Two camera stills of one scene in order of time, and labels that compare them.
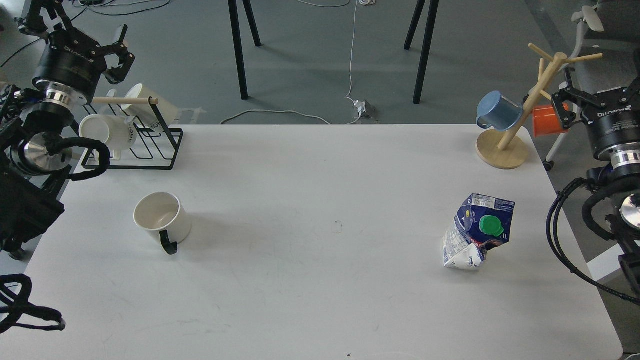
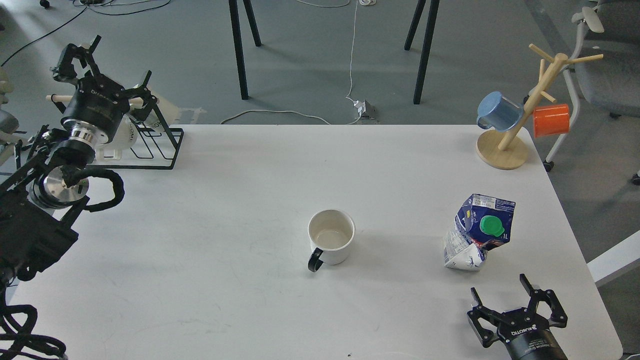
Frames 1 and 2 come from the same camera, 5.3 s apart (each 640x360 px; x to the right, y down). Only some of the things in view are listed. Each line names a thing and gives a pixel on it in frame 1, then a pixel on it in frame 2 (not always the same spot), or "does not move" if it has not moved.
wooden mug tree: x=507 y=149 does not move
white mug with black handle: x=163 y=215 to x=331 y=232
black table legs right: x=431 y=20 does not move
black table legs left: x=233 y=9 does not move
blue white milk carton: x=481 y=224 does not move
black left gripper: x=70 y=59 to x=97 y=100
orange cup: x=545 y=121 does not move
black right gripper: x=616 y=124 to x=527 y=335
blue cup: x=494 y=110 does not move
